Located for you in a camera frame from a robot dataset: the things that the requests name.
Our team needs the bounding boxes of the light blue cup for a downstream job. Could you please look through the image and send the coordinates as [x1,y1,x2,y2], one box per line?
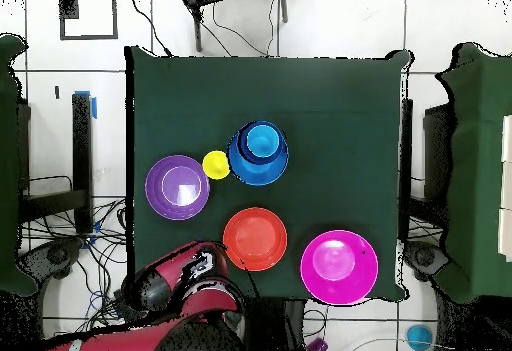
[245,123,281,158]

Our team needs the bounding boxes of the blue disc on floor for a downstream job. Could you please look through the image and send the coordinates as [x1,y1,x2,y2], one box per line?
[405,324,435,351]

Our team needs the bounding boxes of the black tripod stand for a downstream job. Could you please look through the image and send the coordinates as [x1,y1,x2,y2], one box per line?
[179,0,290,53]

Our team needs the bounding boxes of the purple bowl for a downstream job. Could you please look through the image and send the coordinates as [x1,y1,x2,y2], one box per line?
[144,154,211,221]

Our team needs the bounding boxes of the blue tape strip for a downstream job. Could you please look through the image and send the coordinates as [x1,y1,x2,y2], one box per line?
[74,90,98,120]

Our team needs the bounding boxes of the tangle of black cables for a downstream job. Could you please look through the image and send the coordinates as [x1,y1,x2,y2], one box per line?
[19,198,135,344]

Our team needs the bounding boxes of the yellow cup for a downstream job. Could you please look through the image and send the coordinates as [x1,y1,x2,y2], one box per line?
[201,150,231,181]

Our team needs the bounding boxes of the large pink bowl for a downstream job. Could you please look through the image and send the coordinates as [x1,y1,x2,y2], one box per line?
[299,229,380,306]

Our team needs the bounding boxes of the dark square floor frame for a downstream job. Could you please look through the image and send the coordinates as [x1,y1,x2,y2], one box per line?
[58,0,119,41]

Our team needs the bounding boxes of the large light blue bowl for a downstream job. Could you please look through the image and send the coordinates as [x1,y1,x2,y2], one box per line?
[227,130,289,187]

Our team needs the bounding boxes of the white boxes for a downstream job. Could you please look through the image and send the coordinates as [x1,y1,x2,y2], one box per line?
[497,114,512,262]

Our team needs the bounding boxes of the small purple object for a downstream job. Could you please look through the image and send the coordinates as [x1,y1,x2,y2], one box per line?
[305,336,329,351]

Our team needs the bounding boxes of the black metal frame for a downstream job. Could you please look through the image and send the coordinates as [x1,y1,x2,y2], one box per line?
[17,92,95,236]
[399,98,451,240]

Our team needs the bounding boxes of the side table with green cloth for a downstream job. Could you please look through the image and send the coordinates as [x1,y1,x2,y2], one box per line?
[434,42,512,304]
[0,33,38,298]

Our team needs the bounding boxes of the orange bowl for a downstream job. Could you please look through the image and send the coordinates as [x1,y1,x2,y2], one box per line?
[222,207,288,273]

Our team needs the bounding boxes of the dark green tablecloth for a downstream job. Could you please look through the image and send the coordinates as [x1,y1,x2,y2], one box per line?
[124,45,415,302]

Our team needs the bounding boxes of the small dark blue bowl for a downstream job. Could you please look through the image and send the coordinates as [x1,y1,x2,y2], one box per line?
[235,120,289,167]

